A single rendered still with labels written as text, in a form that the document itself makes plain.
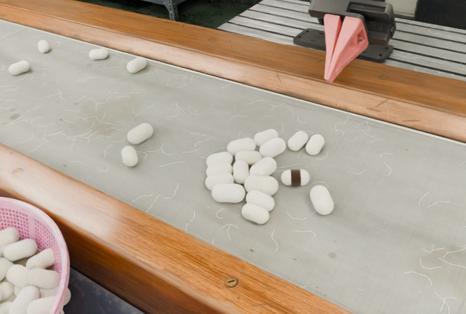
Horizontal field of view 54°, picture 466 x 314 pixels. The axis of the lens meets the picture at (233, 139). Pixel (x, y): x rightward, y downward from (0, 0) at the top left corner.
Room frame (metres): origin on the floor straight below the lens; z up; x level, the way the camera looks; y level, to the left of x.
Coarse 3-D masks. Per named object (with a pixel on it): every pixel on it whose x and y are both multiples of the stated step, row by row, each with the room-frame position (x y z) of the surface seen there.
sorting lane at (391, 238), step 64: (0, 64) 0.77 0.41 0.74; (64, 64) 0.74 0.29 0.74; (0, 128) 0.55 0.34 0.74; (64, 128) 0.54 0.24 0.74; (128, 128) 0.53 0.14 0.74; (192, 128) 0.51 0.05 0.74; (256, 128) 0.50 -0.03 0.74; (320, 128) 0.49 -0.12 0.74; (384, 128) 0.48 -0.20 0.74; (128, 192) 0.39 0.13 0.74; (192, 192) 0.38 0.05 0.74; (384, 192) 0.36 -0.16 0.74; (448, 192) 0.35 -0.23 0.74; (256, 256) 0.29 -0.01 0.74; (320, 256) 0.28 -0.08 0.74; (384, 256) 0.27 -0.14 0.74; (448, 256) 0.27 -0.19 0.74
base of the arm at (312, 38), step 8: (304, 32) 0.93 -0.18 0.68; (312, 32) 0.93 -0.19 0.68; (320, 32) 0.92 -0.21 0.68; (296, 40) 0.89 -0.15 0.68; (304, 40) 0.89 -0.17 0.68; (312, 40) 0.89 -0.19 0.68; (320, 40) 0.88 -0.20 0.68; (312, 48) 0.87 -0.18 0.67; (320, 48) 0.86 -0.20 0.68; (368, 48) 0.83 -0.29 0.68; (376, 48) 0.83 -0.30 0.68; (384, 48) 0.82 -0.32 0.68; (392, 48) 0.82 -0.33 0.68; (360, 56) 0.80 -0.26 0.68; (368, 56) 0.79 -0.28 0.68; (376, 56) 0.79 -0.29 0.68; (384, 56) 0.79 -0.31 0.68
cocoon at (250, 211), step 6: (246, 204) 0.34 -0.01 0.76; (252, 204) 0.34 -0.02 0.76; (246, 210) 0.33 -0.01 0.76; (252, 210) 0.33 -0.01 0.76; (258, 210) 0.33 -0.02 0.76; (264, 210) 0.33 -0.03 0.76; (246, 216) 0.33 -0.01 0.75; (252, 216) 0.33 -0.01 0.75; (258, 216) 0.32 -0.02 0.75; (264, 216) 0.32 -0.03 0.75; (258, 222) 0.32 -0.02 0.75; (264, 222) 0.32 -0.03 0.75
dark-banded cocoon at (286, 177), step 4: (284, 172) 0.39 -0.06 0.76; (288, 172) 0.38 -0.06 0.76; (304, 172) 0.38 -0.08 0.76; (284, 176) 0.38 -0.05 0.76; (288, 176) 0.38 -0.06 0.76; (304, 176) 0.38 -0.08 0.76; (308, 176) 0.38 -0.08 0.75; (284, 180) 0.38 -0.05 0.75; (288, 180) 0.38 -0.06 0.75; (304, 180) 0.38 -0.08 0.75; (308, 180) 0.38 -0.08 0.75; (288, 184) 0.38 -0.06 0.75; (304, 184) 0.38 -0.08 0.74
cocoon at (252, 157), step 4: (236, 152) 0.43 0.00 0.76; (240, 152) 0.43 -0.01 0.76; (244, 152) 0.43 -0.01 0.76; (248, 152) 0.43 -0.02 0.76; (252, 152) 0.43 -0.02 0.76; (256, 152) 0.43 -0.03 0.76; (236, 156) 0.43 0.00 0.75; (240, 156) 0.42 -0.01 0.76; (244, 156) 0.42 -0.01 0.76; (248, 156) 0.42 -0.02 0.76; (252, 156) 0.42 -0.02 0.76; (256, 156) 0.42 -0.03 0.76; (260, 156) 0.42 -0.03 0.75; (236, 160) 0.42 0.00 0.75; (244, 160) 0.42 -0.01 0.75; (248, 160) 0.42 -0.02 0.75; (252, 160) 0.42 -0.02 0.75; (256, 160) 0.42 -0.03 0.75; (248, 164) 0.42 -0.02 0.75; (252, 164) 0.42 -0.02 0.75
